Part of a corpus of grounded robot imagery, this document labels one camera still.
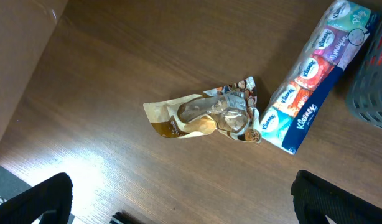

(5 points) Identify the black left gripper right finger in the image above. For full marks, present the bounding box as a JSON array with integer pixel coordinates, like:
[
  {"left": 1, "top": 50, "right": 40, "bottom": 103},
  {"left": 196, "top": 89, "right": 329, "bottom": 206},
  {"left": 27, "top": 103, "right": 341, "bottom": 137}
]
[{"left": 291, "top": 170, "right": 382, "bottom": 224}]

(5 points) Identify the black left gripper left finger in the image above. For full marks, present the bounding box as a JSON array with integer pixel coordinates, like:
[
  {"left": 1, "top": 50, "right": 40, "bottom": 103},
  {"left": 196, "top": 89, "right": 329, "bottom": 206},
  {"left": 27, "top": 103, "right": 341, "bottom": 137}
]
[{"left": 0, "top": 172, "right": 73, "bottom": 224}]

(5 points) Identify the brown beige snack bag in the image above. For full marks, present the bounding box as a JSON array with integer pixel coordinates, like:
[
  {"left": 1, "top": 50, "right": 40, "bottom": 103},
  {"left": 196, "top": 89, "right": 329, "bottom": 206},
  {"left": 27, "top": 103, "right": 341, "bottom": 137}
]
[{"left": 143, "top": 77, "right": 262, "bottom": 143}]

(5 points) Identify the Kleenex tissue pack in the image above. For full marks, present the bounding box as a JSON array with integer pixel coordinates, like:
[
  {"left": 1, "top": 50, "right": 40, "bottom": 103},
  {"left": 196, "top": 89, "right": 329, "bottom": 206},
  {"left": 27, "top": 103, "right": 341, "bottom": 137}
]
[{"left": 260, "top": 1, "right": 380, "bottom": 154}]

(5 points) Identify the grey plastic mesh basket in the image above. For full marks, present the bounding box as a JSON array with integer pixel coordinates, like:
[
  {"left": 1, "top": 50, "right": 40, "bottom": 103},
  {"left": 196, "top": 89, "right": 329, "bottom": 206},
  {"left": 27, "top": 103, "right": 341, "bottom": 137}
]
[{"left": 346, "top": 20, "right": 382, "bottom": 129}]

